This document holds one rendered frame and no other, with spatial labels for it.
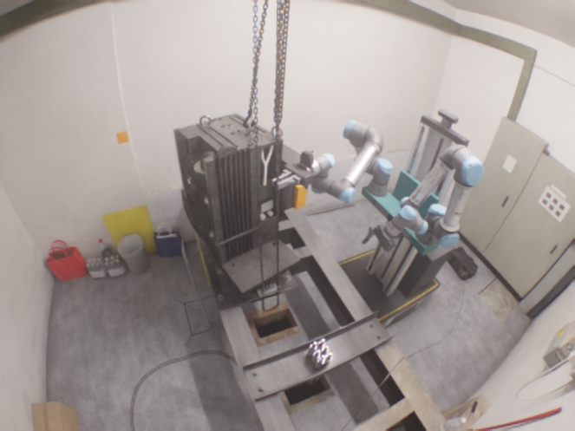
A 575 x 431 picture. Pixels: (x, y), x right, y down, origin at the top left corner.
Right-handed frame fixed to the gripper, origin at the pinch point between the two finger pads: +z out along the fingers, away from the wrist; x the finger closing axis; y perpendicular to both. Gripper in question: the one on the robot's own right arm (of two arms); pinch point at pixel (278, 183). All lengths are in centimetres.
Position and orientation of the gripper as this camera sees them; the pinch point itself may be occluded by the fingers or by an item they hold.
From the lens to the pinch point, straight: 109.0
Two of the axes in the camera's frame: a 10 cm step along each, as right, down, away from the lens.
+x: -6.6, -5.0, 5.6
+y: -0.2, 7.6, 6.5
